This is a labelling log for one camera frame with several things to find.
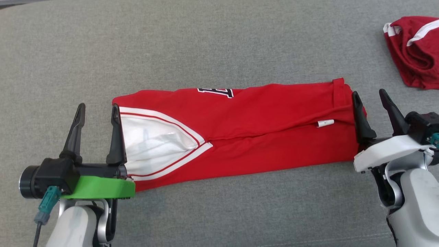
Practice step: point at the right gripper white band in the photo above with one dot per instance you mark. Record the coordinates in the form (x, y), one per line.
(387, 152)

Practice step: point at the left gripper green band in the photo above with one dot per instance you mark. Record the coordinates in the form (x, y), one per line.
(103, 188)

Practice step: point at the red shorts with white stripe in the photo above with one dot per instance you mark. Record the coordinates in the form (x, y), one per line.
(418, 61)

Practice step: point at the red jersey with white sleeves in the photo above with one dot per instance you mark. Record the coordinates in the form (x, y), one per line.
(274, 113)

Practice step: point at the left gripper black motor cylinder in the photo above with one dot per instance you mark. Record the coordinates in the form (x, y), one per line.
(27, 182)

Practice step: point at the grey fabric sofa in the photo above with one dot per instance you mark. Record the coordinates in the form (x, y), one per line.
(205, 41)

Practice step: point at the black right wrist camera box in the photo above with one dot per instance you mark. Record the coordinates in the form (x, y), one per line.
(423, 127)

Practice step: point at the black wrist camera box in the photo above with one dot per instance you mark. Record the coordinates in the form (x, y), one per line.
(423, 127)
(56, 175)

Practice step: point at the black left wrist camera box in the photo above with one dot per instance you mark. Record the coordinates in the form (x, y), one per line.
(56, 175)

